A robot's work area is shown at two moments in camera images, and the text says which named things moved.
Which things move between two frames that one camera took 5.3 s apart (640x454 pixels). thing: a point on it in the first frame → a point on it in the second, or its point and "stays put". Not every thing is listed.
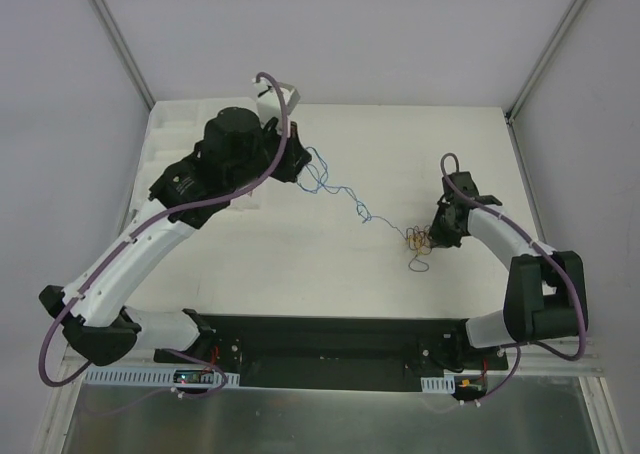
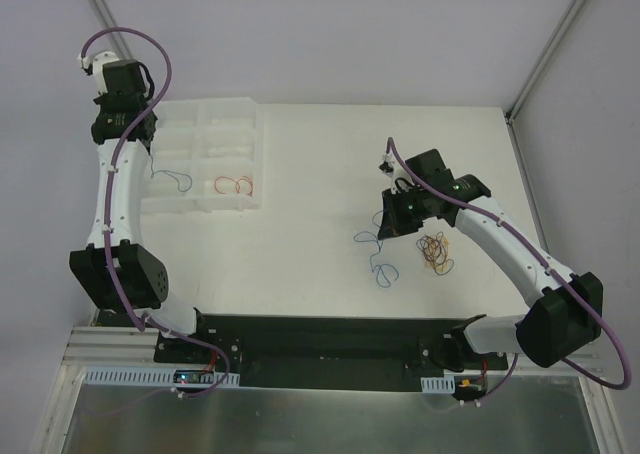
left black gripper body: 291,155 → 123,125
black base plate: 338,353 stays put
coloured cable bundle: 420,242 → 435,251
